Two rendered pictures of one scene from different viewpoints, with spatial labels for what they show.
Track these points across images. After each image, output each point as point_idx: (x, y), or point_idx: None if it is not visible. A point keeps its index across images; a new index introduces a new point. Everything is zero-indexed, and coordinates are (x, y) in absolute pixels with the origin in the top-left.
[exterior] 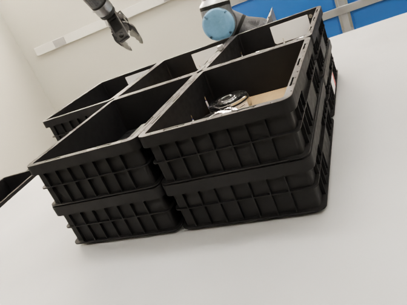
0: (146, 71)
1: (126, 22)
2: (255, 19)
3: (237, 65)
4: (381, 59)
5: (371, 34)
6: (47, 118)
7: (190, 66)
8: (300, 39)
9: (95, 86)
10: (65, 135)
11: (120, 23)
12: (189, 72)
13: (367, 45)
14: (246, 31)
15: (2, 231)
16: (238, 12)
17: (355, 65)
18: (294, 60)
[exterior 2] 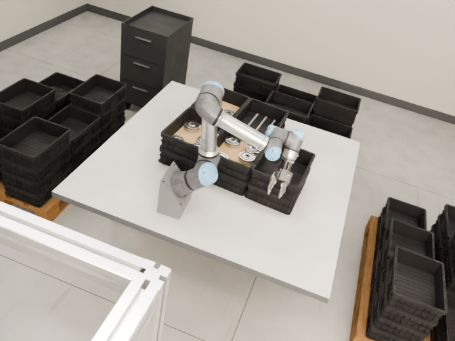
0: (258, 158)
1: (275, 172)
2: (181, 171)
3: None
4: (137, 155)
5: (105, 187)
6: (313, 155)
7: (233, 168)
8: (193, 106)
9: (300, 183)
10: (303, 160)
11: (277, 164)
12: (234, 171)
13: (124, 175)
14: (197, 147)
15: (329, 167)
16: (189, 170)
17: (147, 162)
18: None
